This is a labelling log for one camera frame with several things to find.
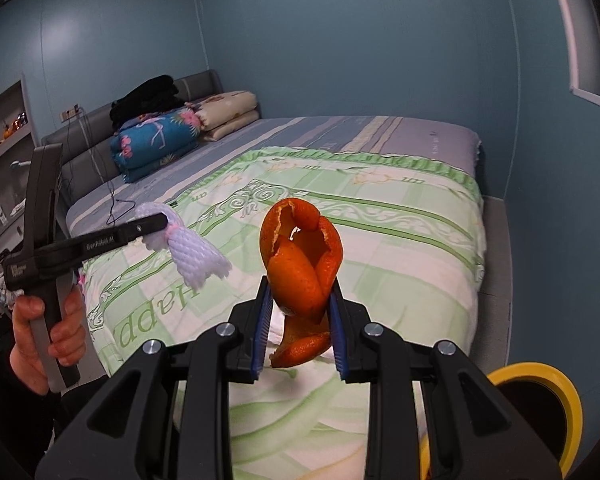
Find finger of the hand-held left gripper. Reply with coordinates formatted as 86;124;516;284
125;212;168;240

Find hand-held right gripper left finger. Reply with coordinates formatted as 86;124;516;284
35;276;273;480

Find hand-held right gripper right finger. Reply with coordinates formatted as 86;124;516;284
328;285;563;480

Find white foam fruit net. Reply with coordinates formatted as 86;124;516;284
134;202;231;291

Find orange peel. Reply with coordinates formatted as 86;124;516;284
259;198;342;368

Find yellow-rimmed black trash bin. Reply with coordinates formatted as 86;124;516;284
419;362;583;480

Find person's left forearm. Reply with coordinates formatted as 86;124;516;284
0;350;111;480

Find person's left hand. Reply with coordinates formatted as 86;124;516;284
10;285;88;396

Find folded blue floral quilt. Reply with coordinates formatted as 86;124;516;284
110;109;203;183

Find grey padded headboard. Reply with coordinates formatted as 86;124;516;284
41;70;223;211

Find green patterned blanket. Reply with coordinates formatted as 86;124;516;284
80;147;486;480

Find black clothes pile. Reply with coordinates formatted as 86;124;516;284
110;75;181;131

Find folded beige quilt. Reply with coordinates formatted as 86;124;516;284
195;91;261;142

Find white wall shelf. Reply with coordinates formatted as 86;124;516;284
0;72;38;271

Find black cable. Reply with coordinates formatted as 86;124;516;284
82;110;141;227

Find window with grey frame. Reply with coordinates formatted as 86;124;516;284
545;0;600;106

